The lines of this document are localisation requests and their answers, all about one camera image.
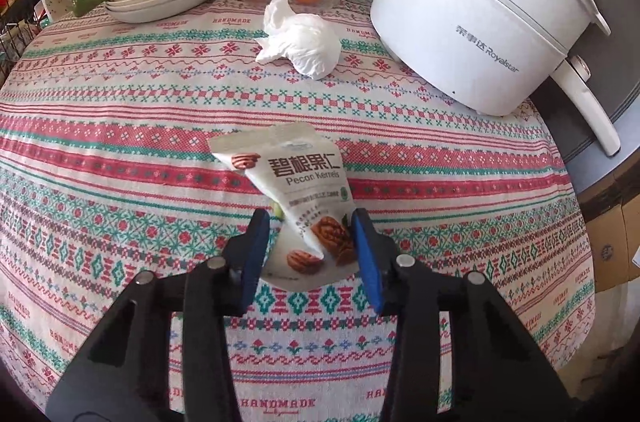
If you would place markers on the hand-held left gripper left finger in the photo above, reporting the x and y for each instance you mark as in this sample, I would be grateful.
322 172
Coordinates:
255 252

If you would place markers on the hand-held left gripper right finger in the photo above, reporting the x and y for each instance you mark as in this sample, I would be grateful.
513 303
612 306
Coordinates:
367 257

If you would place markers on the white pecan snack packet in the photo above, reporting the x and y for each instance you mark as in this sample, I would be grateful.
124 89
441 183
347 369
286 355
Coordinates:
305 182

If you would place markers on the patterned tablecloth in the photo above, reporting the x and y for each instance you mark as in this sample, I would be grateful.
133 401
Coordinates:
150 127

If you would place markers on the crumpled white tissue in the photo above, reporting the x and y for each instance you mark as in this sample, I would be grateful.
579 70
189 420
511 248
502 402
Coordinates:
305 40

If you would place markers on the cardboard box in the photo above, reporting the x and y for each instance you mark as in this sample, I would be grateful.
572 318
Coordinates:
615 242

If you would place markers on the white electric cooking pot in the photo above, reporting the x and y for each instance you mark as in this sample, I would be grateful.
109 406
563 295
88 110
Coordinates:
450 12

